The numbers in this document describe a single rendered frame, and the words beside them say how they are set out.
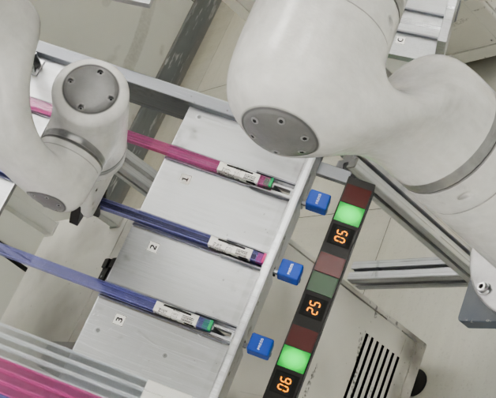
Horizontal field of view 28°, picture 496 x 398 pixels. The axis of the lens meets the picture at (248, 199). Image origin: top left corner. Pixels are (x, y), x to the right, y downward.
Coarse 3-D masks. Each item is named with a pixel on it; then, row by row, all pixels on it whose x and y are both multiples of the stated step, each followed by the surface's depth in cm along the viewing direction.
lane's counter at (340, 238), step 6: (336, 228) 135; (342, 228) 135; (348, 228) 135; (330, 234) 135; (336, 234) 135; (342, 234) 135; (348, 234) 135; (354, 234) 135; (330, 240) 135; (336, 240) 135; (342, 240) 135; (348, 240) 135; (342, 246) 134; (348, 246) 134
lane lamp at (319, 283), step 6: (312, 276) 132; (318, 276) 132; (324, 276) 132; (330, 276) 132; (312, 282) 132; (318, 282) 132; (324, 282) 132; (330, 282) 132; (336, 282) 132; (306, 288) 132; (312, 288) 132; (318, 288) 132; (324, 288) 132; (330, 288) 132; (324, 294) 131; (330, 294) 131
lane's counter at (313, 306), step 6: (306, 294) 131; (306, 300) 131; (312, 300) 131; (318, 300) 131; (324, 300) 131; (306, 306) 131; (312, 306) 131; (318, 306) 131; (324, 306) 130; (300, 312) 130; (306, 312) 130; (312, 312) 130; (318, 312) 130; (324, 312) 130; (312, 318) 130; (318, 318) 130
